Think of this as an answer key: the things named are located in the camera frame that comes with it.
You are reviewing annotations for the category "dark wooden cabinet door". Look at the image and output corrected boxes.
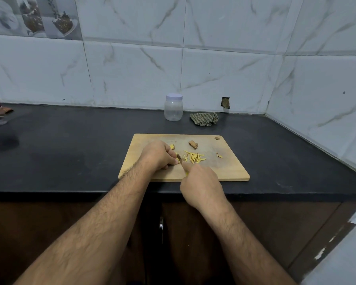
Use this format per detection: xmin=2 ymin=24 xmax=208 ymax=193
xmin=0 ymin=201 xmax=146 ymax=285
xmin=161 ymin=202 xmax=342 ymax=285

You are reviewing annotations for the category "green checked cloth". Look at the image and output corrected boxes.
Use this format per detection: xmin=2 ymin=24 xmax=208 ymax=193
xmin=189 ymin=112 xmax=219 ymax=128

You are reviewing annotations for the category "yellow handled kitchen knife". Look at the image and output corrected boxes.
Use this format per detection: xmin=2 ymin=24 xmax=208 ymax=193
xmin=176 ymin=154 xmax=190 ymax=178

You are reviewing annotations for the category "person's right hand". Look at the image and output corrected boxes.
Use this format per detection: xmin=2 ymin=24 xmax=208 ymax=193
xmin=179 ymin=162 xmax=229 ymax=212

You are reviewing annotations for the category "pile of ginger strips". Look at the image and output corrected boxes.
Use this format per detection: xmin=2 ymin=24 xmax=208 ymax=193
xmin=183 ymin=150 xmax=207 ymax=164

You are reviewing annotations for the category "person's left forearm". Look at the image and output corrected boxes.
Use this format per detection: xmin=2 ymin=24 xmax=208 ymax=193
xmin=13 ymin=164 xmax=154 ymax=285

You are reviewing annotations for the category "person's left hand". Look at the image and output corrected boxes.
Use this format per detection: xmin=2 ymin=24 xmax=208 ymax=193
xmin=139 ymin=141 xmax=180 ymax=175

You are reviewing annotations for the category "person's right forearm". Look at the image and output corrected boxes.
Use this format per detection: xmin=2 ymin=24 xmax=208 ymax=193
xmin=196 ymin=200 xmax=298 ymax=285

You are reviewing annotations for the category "clear plastic jar white lid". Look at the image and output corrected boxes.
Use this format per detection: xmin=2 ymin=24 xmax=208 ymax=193
xmin=164 ymin=93 xmax=184 ymax=122

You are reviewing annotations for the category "wooden cutting board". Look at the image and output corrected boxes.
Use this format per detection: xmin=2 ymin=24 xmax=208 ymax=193
xmin=118 ymin=134 xmax=250 ymax=182

